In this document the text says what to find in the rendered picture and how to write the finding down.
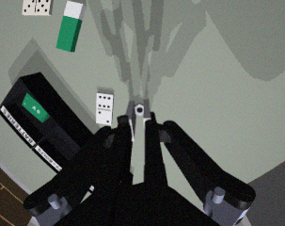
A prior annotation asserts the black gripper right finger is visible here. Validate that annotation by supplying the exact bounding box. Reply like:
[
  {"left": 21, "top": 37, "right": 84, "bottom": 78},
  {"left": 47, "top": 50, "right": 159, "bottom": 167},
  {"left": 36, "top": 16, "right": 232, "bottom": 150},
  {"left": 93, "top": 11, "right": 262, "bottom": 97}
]
[{"left": 143, "top": 99, "right": 256, "bottom": 226}]

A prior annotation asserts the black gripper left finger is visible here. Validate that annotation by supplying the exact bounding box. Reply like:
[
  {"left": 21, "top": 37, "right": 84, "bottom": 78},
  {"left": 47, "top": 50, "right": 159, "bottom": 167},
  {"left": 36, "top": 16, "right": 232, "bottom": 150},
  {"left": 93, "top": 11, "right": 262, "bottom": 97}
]
[{"left": 23, "top": 101, "right": 136, "bottom": 226}]

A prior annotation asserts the black three-section bin rack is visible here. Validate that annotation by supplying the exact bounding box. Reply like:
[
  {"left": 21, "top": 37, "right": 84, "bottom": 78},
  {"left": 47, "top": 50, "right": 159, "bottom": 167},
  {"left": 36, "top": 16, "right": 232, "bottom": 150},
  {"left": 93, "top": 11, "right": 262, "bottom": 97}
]
[{"left": 0, "top": 72, "right": 94, "bottom": 173}]

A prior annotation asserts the white domino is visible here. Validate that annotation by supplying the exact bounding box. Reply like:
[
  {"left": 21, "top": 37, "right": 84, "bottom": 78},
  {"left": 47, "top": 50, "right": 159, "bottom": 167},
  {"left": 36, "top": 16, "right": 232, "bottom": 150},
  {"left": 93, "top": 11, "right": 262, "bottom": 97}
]
[
  {"left": 96, "top": 91, "right": 114, "bottom": 125},
  {"left": 22, "top": 0, "right": 54, "bottom": 16}
]

